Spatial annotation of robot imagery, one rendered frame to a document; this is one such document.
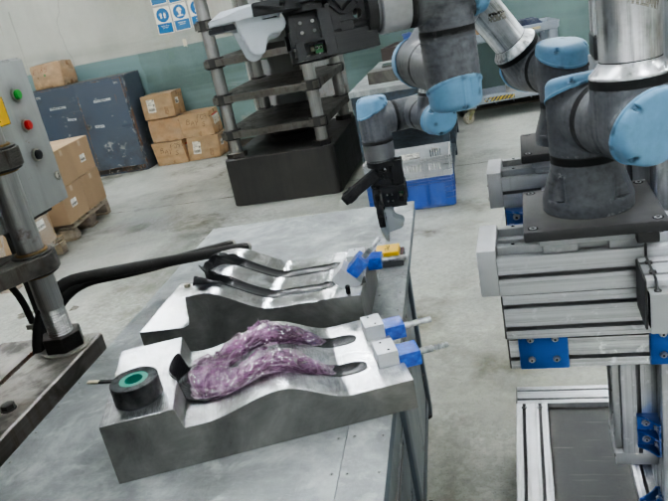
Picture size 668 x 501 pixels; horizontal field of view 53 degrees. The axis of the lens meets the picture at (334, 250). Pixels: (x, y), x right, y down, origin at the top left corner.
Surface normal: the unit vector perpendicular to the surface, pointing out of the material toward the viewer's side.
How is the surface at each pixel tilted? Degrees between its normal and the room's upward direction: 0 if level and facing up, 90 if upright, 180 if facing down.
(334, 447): 0
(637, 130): 97
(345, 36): 82
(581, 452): 0
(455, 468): 0
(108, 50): 90
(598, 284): 90
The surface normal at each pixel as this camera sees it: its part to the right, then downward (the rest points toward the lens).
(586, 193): -0.38, 0.09
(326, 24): 0.17, 0.18
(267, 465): -0.18, -0.92
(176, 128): -0.29, 0.35
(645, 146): 0.22, 0.43
